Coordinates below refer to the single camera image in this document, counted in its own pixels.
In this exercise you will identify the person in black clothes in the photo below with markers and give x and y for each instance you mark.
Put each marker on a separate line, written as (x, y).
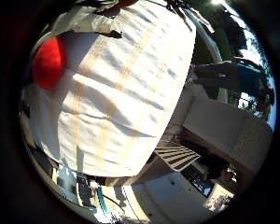
(216, 166)

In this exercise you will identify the white tablecloth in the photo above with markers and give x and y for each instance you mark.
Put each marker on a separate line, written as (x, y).
(115, 93)

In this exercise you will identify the person in blue shirt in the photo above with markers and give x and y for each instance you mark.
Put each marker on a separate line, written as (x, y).
(239, 77)

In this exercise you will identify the slatted wooden bench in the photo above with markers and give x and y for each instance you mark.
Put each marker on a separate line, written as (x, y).
(177, 154)

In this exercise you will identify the red round toy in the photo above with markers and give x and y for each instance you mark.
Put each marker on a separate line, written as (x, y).
(48, 63)

